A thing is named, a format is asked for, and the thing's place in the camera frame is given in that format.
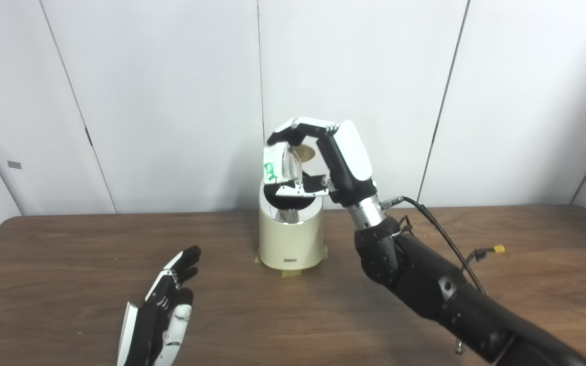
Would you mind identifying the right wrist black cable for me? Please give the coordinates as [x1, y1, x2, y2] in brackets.
[382, 196, 487, 295]

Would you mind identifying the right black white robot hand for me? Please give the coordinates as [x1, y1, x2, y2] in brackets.
[266, 117, 378, 208]

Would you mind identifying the cream round bin lid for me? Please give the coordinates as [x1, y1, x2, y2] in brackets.
[293, 145, 318, 164]

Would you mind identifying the cream-colored trash bin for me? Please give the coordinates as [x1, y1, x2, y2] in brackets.
[258, 173, 325, 271]

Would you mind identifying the white green milk carton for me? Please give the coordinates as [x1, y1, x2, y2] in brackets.
[262, 142, 305, 185]

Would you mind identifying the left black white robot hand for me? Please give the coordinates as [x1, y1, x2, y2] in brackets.
[116, 246, 202, 366]

